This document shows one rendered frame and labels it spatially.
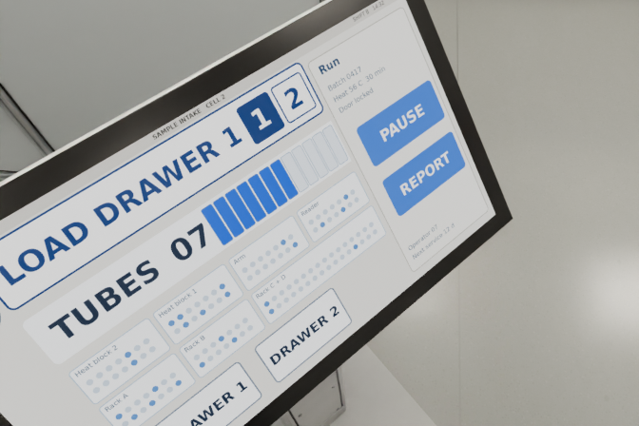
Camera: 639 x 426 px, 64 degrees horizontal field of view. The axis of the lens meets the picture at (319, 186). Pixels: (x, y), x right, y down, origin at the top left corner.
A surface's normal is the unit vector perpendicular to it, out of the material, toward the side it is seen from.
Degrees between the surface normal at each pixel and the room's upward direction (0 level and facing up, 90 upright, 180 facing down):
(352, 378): 5
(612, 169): 0
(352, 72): 50
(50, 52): 90
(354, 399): 0
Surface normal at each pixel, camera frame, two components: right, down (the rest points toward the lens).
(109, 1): -0.15, 0.82
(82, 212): 0.43, 0.11
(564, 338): -0.07, -0.56
